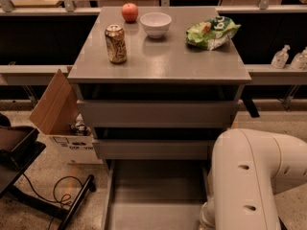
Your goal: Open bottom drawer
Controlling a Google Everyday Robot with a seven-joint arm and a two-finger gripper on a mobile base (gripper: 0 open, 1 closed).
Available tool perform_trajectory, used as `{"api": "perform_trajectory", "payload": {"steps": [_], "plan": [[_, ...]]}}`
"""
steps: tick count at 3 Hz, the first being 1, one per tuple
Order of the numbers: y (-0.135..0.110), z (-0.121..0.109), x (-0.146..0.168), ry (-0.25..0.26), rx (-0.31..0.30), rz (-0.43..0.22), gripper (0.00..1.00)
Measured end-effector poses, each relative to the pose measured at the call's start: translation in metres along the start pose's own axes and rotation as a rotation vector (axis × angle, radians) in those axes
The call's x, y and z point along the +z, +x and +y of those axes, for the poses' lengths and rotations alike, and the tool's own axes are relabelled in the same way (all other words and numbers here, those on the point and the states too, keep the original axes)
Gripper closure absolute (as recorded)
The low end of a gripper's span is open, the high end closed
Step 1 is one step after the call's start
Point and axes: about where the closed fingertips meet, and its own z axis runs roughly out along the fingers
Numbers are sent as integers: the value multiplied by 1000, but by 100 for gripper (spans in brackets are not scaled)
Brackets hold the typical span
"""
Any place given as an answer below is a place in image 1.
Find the gold soda can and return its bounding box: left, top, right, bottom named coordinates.
left=105, top=24, right=127, bottom=64

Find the green chip bag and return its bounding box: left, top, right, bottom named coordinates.
left=185, top=16, right=240, bottom=51

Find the red apple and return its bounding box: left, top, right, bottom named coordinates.
left=121, top=3, right=138, bottom=23

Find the grey drawer cabinet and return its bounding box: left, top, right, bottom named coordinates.
left=66, top=6, right=252, bottom=165

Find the grey drawer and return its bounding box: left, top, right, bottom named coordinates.
left=77, top=101, right=239, bottom=128
left=92, top=139, right=214, bottom=160
left=102, top=160, right=207, bottom=230

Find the grey bottom drawer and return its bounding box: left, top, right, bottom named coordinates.
left=102, top=160, right=207, bottom=230

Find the grey top drawer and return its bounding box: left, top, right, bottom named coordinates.
left=77, top=101, right=239, bottom=128

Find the white bowl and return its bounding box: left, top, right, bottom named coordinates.
left=140, top=12, right=172, bottom=38

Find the clear sanitizer bottle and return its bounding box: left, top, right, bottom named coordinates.
left=290, top=47, right=307, bottom=70
left=271, top=45, right=290, bottom=69

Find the black floor cable left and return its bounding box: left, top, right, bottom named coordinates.
left=21, top=172, right=84, bottom=230

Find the open cardboard box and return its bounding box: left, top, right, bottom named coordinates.
left=29, top=69, right=102, bottom=164

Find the black table stand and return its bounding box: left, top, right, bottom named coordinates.
left=0, top=141, right=97, bottom=230

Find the black bin on stand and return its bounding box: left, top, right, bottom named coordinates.
left=0, top=126, right=38, bottom=170

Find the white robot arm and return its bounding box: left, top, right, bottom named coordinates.
left=200, top=128, right=307, bottom=230

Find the grey middle drawer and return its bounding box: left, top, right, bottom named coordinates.
left=92, top=139, right=214, bottom=160

